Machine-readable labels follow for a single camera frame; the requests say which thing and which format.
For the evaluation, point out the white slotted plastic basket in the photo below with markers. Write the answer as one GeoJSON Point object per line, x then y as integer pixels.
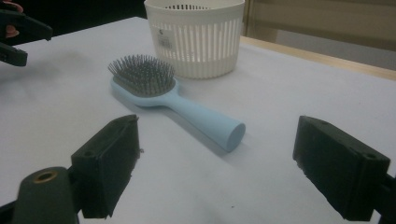
{"type": "Point", "coordinates": [193, 18]}

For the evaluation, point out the light blue hairbrush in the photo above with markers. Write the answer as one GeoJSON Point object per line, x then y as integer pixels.
{"type": "Point", "coordinates": [199, 116]}

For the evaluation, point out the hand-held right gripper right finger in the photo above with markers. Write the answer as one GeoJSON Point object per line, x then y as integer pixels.
{"type": "Point", "coordinates": [339, 165]}

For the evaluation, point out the beige wooden cabinet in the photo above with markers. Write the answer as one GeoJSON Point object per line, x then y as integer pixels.
{"type": "Point", "coordinates": [311, 18]}

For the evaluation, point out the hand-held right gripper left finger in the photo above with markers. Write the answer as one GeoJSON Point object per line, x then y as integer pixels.
{"type": "Point", "coordinates": [102, 165]}

